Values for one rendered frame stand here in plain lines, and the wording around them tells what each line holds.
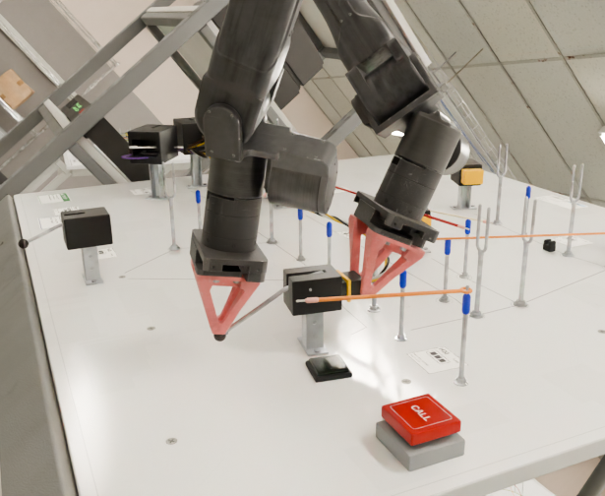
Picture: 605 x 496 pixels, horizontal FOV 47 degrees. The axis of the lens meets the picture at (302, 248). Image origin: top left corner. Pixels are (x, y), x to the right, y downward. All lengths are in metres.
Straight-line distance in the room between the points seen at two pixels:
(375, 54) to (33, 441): 0.52
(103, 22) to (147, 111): 1.04
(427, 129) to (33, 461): 0.49
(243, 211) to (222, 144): 0.08
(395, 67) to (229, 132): 0.21
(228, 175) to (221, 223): 0.05
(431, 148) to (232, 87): 0.23
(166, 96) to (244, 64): 7.63
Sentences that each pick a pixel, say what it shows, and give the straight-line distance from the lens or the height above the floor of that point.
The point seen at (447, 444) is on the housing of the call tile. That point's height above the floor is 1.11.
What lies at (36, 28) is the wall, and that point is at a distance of 8.18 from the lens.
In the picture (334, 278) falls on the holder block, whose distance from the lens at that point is 0.75.
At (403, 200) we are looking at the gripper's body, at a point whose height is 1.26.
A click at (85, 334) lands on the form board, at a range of 0.87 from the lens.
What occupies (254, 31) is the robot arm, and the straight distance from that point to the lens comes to 0.60.
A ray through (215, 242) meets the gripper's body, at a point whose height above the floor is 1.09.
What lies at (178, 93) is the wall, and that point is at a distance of 8.25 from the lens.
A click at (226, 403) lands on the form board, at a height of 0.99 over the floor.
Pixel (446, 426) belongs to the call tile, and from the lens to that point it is 0.61.
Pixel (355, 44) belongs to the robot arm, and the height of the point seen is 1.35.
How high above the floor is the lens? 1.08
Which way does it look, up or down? 6 degrees up
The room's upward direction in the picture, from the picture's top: 46 degrees clockwise
